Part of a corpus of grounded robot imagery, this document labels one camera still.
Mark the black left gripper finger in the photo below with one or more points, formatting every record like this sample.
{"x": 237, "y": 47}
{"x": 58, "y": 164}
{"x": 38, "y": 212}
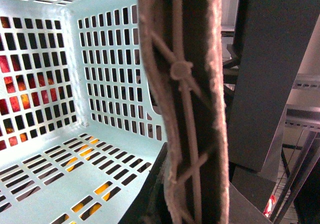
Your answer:
{"x": 149, "y": 207}

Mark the light blue plastic basket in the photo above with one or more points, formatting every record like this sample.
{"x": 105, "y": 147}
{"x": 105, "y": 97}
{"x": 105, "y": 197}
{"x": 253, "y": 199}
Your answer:
{"x": 78, "y": 132}

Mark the brown basket handle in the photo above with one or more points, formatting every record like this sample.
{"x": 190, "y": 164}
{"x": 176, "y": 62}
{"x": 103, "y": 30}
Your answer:
{"x": 181, "y": 48}

